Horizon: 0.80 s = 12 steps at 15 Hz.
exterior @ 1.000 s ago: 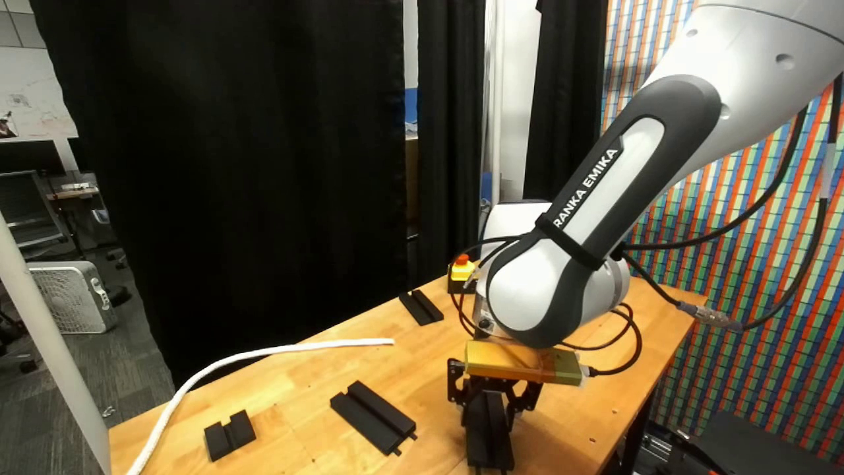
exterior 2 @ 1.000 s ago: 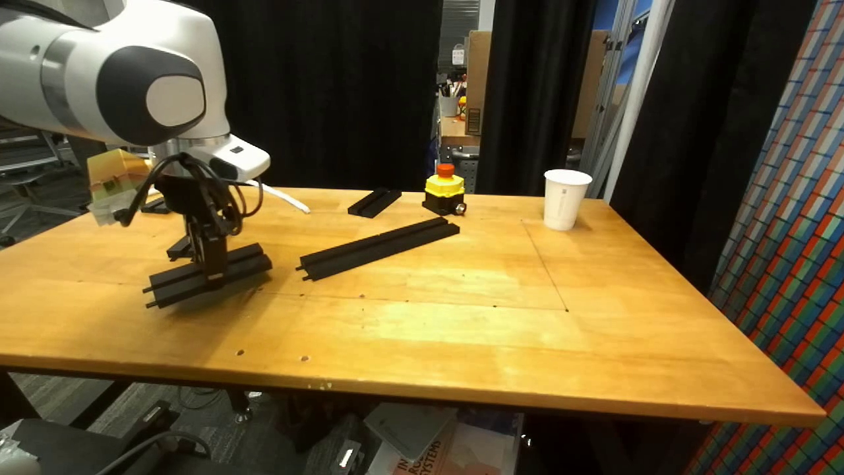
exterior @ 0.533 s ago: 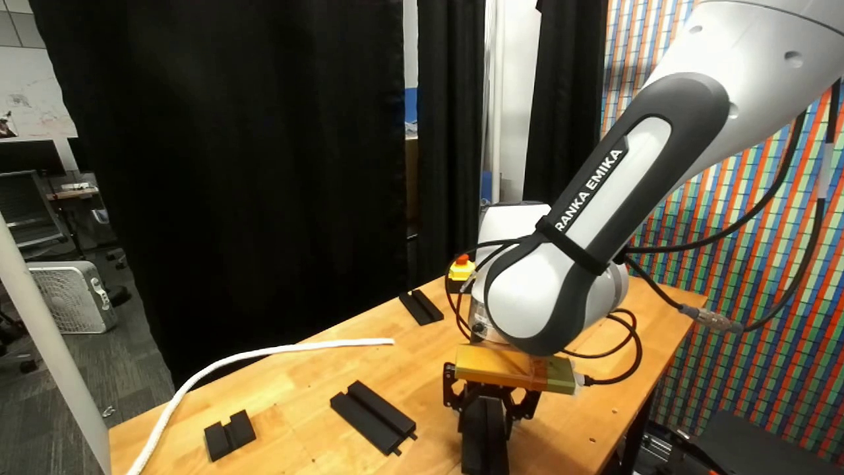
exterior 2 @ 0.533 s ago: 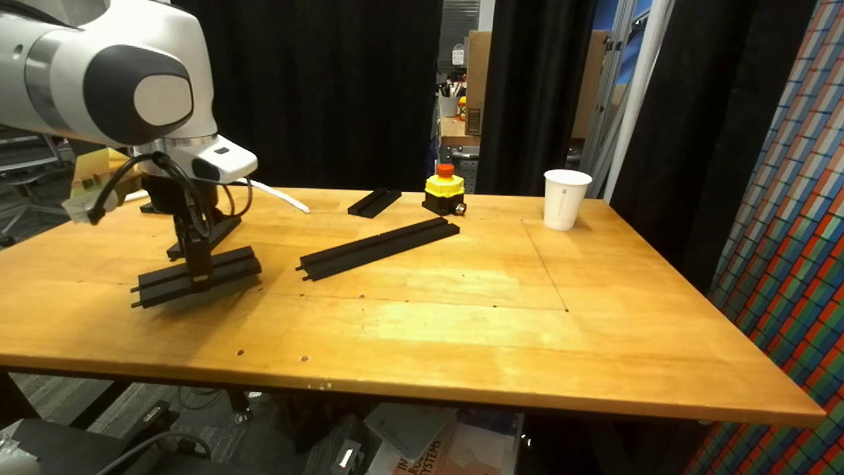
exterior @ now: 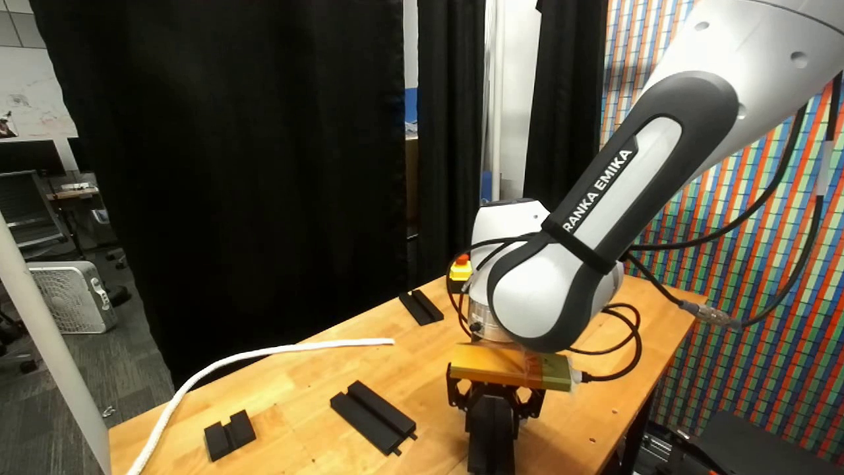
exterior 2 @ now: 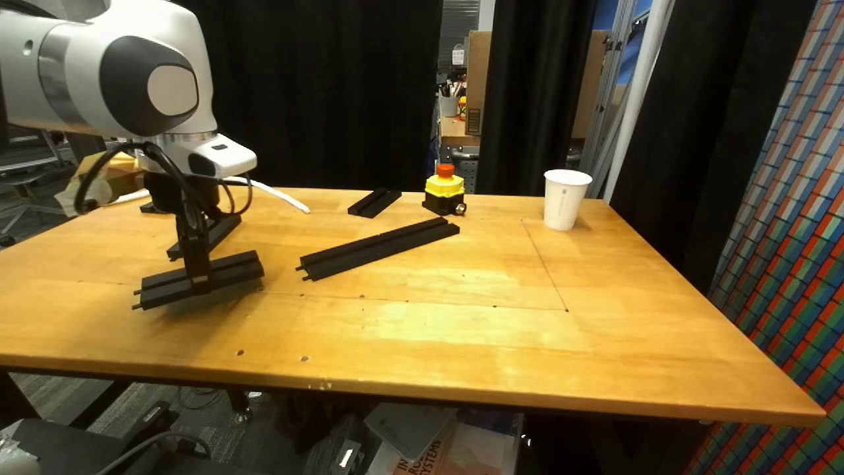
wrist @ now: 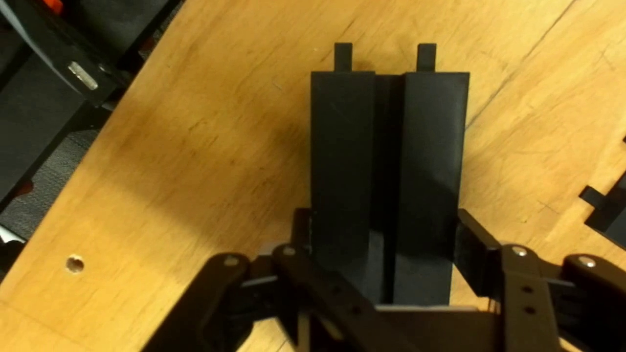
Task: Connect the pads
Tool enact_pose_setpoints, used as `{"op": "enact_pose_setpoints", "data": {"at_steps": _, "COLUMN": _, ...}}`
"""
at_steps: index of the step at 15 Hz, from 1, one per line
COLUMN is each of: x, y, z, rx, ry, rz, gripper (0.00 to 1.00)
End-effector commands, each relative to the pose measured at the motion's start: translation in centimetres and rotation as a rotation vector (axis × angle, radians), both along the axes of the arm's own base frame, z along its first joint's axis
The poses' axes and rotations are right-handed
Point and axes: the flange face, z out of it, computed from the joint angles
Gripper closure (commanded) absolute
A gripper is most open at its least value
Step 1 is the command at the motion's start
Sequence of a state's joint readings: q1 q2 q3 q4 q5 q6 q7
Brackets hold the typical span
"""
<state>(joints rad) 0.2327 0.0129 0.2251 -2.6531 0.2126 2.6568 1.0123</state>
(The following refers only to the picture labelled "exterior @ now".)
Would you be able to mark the amber wrist camera bar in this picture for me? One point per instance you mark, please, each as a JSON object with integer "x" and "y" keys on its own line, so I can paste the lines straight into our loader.
{"x": 510, "y": 371}

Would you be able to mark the white frame post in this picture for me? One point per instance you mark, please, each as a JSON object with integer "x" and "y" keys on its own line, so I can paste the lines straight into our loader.
{"x": 53, "y": 352}

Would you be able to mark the wide black curtain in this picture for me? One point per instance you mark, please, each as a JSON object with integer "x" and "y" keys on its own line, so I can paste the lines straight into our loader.
{"x": 219, "y": 175}

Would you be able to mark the narrow black curtain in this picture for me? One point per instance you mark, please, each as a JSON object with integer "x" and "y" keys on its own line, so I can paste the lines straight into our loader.
{"x": 448, "y": 134}
{"x": 562, "y": 89}

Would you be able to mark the grey equipment box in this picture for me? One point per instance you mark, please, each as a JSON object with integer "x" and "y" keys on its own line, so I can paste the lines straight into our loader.
{"x": 74, "y": 294}

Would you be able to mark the short black track pad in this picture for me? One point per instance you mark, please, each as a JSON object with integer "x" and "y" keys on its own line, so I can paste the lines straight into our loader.
{"x": 228, "y": 436}

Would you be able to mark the black case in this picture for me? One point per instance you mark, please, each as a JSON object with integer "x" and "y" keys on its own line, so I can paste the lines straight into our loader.
{"x": 754, "y": 451}

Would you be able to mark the white vertical pole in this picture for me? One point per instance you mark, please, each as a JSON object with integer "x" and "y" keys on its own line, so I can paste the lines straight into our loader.
{"x": 510, "y": 89}

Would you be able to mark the colourful checkered backdrop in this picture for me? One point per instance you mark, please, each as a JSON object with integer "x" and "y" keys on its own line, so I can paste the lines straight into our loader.
{"x": 793, "y": 371}

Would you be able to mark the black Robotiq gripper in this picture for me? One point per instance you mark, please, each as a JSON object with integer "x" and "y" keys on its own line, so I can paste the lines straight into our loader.
{"x": 496, "y": 397}

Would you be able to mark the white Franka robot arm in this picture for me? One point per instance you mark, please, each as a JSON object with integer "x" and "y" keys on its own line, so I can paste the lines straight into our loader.
{"x": 615, "y": 193}

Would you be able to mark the white plastic tube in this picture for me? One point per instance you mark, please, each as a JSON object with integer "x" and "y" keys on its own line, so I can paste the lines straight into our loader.
{"x": 264, "y": 356}

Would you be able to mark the white desk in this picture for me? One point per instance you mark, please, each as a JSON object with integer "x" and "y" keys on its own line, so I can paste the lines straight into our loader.
{"x": 29, "y": 96}

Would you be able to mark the yellow emergency stop button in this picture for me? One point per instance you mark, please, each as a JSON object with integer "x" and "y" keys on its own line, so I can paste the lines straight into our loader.
{"x": 459, "y": 267}

